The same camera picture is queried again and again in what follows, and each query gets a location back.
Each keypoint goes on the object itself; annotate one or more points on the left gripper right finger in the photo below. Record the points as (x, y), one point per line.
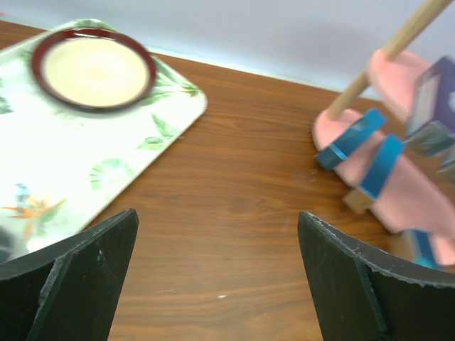
(361, 292)

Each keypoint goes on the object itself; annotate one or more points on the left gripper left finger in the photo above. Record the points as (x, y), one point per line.
(70, 289)

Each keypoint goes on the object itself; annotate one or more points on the silver R&O box top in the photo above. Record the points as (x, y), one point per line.
(368, 191)

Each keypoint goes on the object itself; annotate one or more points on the silver R&O box front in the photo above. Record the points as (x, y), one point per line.
(434, 99)

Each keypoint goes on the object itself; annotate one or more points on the pink three-tier shelf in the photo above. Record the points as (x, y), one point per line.
(398, 102)

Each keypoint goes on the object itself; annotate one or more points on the silver r&o box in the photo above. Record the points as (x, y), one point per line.
(368, 191)
(421, 249)
(434, 99)

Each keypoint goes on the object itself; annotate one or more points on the floral leaf pattern tray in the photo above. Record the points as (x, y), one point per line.
(60, 166)

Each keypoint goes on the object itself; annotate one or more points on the dark small cup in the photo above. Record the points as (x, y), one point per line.
(11, 247)

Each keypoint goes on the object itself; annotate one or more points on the silver R&O box diagonal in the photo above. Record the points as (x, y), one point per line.
(337, 139)

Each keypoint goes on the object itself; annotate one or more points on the red rimmed beige plate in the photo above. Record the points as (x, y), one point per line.
(93, 69)

